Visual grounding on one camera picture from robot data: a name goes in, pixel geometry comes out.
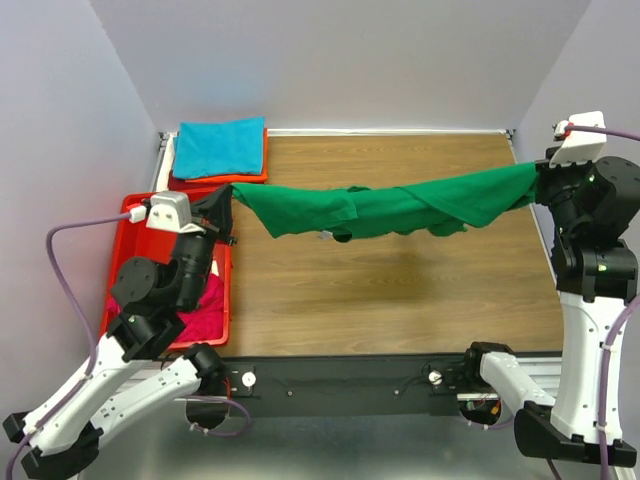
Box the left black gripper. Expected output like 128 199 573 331
172 183 240 310

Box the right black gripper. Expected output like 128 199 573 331
533 144 598 232

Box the green t-shirt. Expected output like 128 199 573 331
233 163 538 243

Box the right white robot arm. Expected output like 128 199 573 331
459 156 639 474

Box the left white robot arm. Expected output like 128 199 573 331
3 186 235 479

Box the folded orange t-shirt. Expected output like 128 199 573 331
185 128 270 184

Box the folded dark red t-shirt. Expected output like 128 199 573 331
167 170 266 191

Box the folded blue t-shirt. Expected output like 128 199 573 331
173 117 265 180

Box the red plastic bin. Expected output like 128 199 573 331
101 186 232 352

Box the crumpled magenta t-shirt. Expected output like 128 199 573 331
103 272 227 344

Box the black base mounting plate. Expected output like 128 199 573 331
224 353 497 418

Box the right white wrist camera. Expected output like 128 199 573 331
549 111 606 167

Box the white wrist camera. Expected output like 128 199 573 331
128 191 204 234
549 111 606 167

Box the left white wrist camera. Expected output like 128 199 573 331
128 191 204 234

